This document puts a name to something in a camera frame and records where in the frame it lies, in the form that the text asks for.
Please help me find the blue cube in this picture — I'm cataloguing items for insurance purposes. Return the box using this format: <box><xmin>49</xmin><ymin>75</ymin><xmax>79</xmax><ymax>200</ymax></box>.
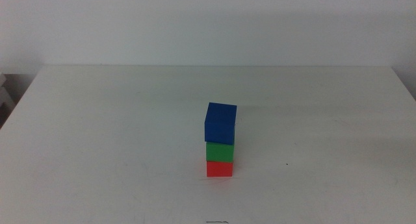
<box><xmin>203</xmin><ymin>102</ymin><xmax>238</xmax><ymax>145</ymax></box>

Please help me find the red cube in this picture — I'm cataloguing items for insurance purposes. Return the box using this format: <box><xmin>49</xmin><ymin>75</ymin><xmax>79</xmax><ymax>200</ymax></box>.
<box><xmin>206</xmin><ymin>160</ymin><xmax>234</xmax><ymax>178</ymax></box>

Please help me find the green cube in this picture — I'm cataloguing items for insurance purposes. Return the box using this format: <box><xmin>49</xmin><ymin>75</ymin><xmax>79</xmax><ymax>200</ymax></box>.
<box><xmin>205</xmin><ymin>142</ymin><xmax>235</xmax><ymax>164</ymax></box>

